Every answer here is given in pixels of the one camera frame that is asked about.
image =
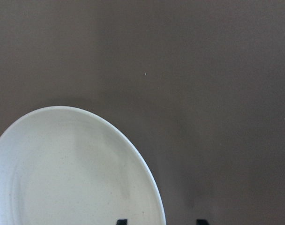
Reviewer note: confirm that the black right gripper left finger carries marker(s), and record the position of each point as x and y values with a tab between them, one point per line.
122	222

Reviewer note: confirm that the cream round plate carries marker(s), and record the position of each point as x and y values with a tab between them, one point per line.
62	165

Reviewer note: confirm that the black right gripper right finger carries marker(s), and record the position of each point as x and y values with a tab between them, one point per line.
202	222

